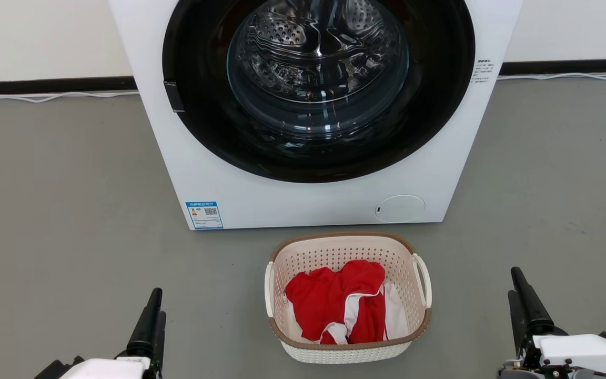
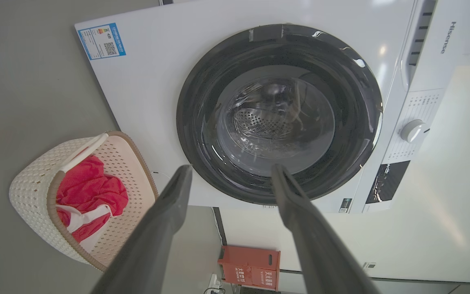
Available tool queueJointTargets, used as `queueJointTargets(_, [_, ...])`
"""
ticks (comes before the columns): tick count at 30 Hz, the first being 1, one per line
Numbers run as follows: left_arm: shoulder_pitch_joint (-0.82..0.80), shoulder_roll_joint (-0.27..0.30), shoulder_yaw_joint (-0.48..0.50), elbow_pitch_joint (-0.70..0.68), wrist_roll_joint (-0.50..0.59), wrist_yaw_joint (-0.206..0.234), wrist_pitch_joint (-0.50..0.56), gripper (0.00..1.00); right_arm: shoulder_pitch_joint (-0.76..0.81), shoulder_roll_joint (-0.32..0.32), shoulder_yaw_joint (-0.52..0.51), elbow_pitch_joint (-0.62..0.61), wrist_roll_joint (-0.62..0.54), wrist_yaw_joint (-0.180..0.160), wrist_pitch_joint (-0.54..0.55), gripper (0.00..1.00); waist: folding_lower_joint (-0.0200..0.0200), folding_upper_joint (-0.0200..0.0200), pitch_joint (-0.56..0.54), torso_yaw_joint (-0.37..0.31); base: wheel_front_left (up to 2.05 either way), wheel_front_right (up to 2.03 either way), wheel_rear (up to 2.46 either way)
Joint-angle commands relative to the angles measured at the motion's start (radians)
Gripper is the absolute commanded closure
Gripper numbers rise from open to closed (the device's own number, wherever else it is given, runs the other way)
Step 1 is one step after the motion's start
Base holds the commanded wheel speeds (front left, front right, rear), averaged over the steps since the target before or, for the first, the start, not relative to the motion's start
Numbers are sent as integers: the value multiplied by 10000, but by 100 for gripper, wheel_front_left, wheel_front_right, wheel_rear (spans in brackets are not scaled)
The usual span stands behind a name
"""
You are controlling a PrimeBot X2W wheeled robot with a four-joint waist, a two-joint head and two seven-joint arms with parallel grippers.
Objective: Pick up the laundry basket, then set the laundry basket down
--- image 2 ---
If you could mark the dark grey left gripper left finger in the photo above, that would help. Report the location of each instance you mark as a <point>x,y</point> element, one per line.
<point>153,237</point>

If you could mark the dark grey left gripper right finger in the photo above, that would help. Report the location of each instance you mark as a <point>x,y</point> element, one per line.
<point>316,245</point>

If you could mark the cream woven plastic laundry basket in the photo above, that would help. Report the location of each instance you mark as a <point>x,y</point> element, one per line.
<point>31,192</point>

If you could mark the small black QR sticker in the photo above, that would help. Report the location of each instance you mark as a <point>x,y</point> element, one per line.
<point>345,205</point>

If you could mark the red fire equipment box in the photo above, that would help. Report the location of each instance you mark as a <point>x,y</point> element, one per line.
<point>251,267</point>

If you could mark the white power strip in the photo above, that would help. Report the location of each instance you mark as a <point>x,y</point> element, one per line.
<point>214,283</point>

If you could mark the red garment with white trim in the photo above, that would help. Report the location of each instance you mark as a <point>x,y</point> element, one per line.
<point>92,188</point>

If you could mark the black washing machine display panel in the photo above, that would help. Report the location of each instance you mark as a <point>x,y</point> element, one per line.
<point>388,181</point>

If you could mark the white front-load washing machine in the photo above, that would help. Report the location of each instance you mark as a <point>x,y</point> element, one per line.
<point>153,102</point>

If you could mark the round black washing machine door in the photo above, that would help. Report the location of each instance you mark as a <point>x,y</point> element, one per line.
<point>202,102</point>

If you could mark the white round control knob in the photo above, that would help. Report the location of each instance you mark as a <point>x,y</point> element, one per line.
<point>412,131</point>

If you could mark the blue white energy label sticker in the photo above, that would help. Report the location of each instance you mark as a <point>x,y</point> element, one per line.
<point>101,41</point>

